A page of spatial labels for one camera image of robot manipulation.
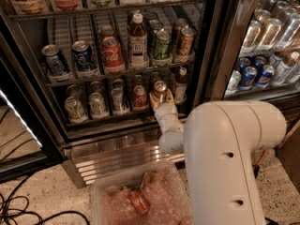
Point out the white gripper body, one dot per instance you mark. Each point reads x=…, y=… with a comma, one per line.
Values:
x=165, y=111

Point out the orange soda can bottom shelf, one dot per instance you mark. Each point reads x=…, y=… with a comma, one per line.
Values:
x=160, y=91

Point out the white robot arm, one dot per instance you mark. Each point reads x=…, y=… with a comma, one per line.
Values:
x=218, y=139

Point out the red cola can bottom shelf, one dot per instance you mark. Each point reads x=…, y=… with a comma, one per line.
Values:
x=140, y=100

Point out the red cola can shelf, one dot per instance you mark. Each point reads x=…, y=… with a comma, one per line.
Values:
x=140, y=100
x=112, y=55

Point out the tea bottle bottom shelf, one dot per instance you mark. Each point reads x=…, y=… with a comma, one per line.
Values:
x=179, y=84

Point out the silver can bottom shelf centre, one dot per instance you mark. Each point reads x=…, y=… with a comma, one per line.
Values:
x=119, y=104

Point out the green can middle shelf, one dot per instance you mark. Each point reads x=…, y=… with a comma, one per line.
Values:
x=162, y=49

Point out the red cola can middle shelf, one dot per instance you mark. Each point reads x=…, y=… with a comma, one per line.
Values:
x=112, y=55

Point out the orange brown can middle shelf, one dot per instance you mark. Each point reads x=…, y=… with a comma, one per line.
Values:
x=185, y=44

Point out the white can behind glass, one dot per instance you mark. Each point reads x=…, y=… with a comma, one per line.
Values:
x=233, y=83

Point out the steel fridge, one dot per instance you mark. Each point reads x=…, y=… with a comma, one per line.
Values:
x=95, y=147

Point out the blue pepsi can behind glass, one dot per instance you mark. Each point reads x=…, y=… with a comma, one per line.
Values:
x=248, y=76

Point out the green white can bottom shelf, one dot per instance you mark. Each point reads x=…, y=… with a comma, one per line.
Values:
x=75, y=110

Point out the blue pepsi can middle shelf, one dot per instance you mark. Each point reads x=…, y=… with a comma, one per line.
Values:
x=84, y=60

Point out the glass fridge door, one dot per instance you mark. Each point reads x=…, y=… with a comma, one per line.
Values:
x=224, y=26

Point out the red can in bin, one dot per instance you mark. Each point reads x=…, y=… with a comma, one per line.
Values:
x=138, y=201

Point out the blue silver can middle shelf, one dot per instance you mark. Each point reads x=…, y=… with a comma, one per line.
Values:
x=57, y=65

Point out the tea bottle white cap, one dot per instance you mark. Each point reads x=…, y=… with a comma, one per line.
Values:
x=137, y=43

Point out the clear plastic bin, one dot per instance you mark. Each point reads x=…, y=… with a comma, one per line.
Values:
x=151, y=194

